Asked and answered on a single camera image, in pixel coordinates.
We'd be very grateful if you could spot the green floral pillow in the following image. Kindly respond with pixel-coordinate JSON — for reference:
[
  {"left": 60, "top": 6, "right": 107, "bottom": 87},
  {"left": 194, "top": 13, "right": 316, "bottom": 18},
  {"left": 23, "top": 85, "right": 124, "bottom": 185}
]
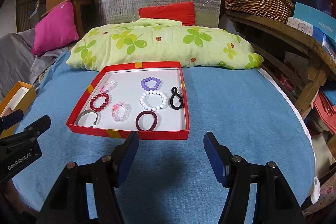
[{"left": 66, "top": 18, "right": 264, "bottom": 72}]

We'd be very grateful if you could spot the orange cardboard box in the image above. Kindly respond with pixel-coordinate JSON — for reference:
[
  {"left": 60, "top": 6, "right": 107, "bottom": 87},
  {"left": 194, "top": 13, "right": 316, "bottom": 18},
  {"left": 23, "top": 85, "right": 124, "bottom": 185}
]
[{"left": 0, "top": 81, "right": 37, "bottom": 119}]

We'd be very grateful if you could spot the white sock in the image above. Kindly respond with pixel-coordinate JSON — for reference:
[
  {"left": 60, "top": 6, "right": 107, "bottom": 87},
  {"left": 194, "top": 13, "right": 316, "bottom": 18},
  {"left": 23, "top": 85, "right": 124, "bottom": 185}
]
[{"left": 311, "top": 176, "right": 321, "bottom": 202}]

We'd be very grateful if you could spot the wooden bench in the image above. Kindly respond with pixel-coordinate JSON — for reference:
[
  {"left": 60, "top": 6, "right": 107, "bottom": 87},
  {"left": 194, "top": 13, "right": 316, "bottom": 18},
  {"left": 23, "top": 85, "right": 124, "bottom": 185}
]
[{"left": 226, "top": 10, "right": 336, "bottom": 119}]

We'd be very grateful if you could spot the silver metal bangle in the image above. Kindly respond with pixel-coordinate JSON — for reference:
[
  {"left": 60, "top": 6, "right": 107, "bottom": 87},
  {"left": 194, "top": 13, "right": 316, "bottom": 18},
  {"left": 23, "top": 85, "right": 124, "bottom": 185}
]
[{"left": 77, "top": 110, "right": 101, "bottom": 128}]

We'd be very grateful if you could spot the purple bead bracelet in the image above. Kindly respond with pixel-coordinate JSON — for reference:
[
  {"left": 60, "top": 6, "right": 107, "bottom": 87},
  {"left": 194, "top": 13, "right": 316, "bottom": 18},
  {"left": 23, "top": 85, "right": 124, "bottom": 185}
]
[{"left": 141, "top": 77, "right": 161, "bottom": 91}]

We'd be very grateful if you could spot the maroon hair tie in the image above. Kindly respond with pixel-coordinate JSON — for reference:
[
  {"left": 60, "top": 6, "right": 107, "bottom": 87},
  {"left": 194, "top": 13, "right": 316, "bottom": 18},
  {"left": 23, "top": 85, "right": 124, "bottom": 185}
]
[{"left": 135, "top": 111, "right": 158, "bottom": 132}]

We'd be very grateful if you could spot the stack of pink cloths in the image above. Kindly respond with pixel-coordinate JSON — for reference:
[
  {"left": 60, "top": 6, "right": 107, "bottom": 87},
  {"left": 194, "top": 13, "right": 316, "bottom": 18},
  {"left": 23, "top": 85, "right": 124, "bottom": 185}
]
[{"left": 312, "top": 91, "right": 336, "bottom": 132}]

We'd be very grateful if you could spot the pink and white bead bracelet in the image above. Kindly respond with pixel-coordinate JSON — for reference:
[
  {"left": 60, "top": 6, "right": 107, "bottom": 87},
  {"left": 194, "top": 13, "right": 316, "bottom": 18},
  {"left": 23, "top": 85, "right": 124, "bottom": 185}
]
[{"left": 112, "top": 102, "right": 132, "bottom": 123}]

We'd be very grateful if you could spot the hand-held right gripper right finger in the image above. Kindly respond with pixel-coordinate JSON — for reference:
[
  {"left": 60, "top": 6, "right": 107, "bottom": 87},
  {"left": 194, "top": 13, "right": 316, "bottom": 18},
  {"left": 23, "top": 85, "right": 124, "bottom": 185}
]
[{"left": 203, "top": 132, "right": 306, "bottom": 224}]

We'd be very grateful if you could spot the black hair tie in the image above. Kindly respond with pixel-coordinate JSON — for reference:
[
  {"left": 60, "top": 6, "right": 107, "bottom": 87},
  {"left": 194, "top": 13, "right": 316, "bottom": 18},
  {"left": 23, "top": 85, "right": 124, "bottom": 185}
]
[{"left": 170, "top": 86, "right": 183, "bottom": 110}]

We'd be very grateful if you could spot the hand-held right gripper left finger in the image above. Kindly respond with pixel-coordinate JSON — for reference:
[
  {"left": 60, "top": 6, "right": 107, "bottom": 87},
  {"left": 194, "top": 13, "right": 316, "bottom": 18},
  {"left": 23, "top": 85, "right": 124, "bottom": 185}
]
[{"left": 35, "top": 131, "right": 140, "bottom": 224}]

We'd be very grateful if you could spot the wicker basket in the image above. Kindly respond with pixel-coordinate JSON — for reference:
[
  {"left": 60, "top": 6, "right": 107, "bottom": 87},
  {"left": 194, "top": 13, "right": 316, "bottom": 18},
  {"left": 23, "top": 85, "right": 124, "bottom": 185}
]
[{"left": 223, "top": 0, "right": 294, "bottom": 24}]

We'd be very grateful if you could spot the white patterned box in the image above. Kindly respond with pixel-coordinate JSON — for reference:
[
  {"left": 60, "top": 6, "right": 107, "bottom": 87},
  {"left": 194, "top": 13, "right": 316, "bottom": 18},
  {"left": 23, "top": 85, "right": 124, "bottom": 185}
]
[{"left": 287, "top": 17, "right": 314, "bottom": 37}]

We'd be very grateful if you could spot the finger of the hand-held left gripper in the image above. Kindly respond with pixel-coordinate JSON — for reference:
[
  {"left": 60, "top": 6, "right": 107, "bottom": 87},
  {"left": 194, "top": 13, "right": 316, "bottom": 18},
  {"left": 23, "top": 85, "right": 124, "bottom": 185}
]
[
  {"left": 0, "top": 115, "right": 51, "bottom": 147},
  {"left": 0, "top": 110, "right": 24, "bottom": 131}
]

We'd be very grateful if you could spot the pink pillow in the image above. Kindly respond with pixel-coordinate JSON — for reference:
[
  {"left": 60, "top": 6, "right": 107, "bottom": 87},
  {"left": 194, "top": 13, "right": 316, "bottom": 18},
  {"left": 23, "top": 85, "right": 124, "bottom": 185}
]
[{"left": 31, "top": 1, "right": 79, "bottom": 56}]

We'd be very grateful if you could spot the red bead bracelet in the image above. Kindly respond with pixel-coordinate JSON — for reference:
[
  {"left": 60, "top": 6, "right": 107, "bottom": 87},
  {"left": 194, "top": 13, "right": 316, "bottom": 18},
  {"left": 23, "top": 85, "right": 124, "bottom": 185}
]
[{"left": 89, "top": 93, "right": 109, "bottom": 111}]

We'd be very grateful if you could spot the grey cloth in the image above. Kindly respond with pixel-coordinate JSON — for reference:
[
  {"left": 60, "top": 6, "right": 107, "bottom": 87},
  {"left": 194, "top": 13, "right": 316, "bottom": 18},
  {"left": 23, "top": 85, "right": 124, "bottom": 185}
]
[{"left": 0, "top": 28, "right": 69, "bottom": 90}]

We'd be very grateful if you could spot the red cushion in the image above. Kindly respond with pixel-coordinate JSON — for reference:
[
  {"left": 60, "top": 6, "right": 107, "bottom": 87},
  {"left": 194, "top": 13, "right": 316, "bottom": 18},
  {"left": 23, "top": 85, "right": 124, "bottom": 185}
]
[{"left": 138, "top": 2, "right": 196, "bottom": 27}]

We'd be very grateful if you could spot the light blue cardboard box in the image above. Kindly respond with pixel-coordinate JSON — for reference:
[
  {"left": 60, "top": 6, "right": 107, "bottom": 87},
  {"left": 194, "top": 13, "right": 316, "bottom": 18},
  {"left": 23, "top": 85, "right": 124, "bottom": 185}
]
[{"left": 293, "top": 2, "right": 336, "bottom": 43}]

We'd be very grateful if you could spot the clear bead bracelet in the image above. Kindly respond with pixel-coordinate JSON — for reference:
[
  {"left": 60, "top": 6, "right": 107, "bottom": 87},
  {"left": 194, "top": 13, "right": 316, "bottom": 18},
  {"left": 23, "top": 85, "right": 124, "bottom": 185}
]
[{"left": 100, "top": 81, "right": 118, "bottom": 94}]

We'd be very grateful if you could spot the blue blanket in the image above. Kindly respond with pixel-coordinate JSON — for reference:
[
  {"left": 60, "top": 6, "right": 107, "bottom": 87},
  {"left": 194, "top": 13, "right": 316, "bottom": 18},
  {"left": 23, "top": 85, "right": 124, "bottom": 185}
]
[{"left": 12, "top": 52, "right": 315, "bottom": 224}]

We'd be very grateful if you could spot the red cardboard box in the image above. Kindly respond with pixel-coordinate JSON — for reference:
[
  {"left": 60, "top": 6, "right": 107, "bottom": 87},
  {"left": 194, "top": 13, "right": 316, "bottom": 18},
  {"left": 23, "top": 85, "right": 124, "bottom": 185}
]
[{"left": 66, "top": 61, "right": 190, "bottom": 140}]

